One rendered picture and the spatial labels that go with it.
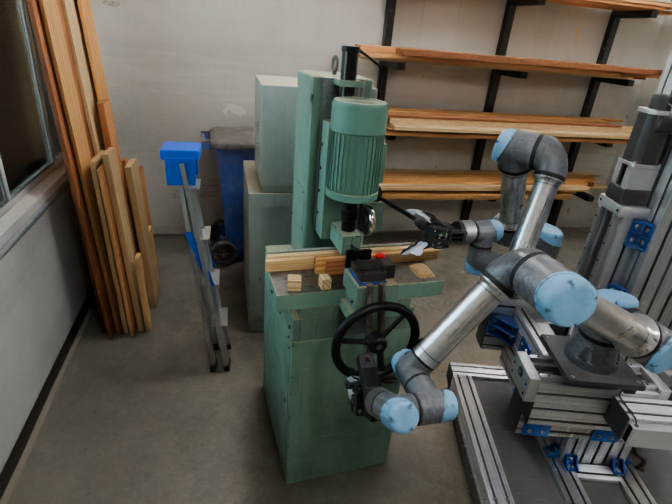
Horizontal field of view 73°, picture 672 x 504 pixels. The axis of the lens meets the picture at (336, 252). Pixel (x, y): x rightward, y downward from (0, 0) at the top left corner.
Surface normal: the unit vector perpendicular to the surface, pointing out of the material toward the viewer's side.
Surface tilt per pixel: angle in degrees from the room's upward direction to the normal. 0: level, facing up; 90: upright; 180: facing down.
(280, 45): 90
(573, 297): 87
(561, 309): 87
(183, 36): 90
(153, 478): 0
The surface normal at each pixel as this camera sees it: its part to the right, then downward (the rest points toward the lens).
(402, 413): 0.30, -0.07
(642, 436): -0.04, 0.44
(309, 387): 0.29, 0.44
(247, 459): 0.07, -0.90
